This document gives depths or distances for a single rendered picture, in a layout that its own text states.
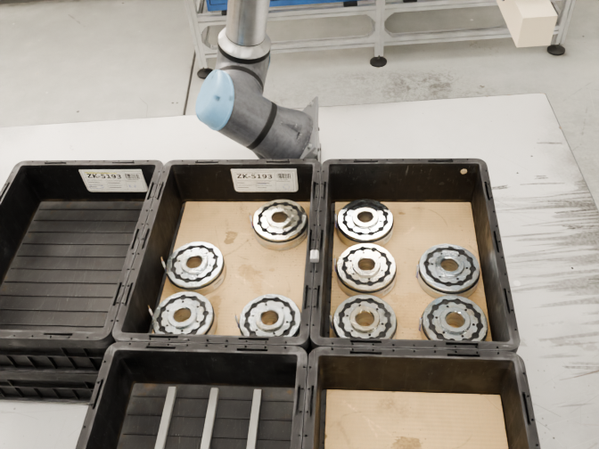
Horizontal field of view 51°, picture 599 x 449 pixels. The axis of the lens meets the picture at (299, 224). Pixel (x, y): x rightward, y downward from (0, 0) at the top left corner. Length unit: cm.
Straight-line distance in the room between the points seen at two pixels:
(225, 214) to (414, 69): 195
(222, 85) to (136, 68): 197
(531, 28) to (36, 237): 101
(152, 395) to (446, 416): 45
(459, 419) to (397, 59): 233
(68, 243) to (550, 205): 101
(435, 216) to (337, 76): 186
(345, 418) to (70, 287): 55
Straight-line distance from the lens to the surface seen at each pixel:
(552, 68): 314
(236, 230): 120
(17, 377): 117
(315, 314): 94
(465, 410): 99
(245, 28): 135
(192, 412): 101
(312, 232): 104
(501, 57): 317
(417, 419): 98
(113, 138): 170
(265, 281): 111
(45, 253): 129
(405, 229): 118
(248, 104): 133
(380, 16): 295
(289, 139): 134
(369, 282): 107
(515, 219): 141
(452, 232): 119
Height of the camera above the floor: 172
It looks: 48 degrees down
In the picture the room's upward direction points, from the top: 6 degrees counter-clockwise
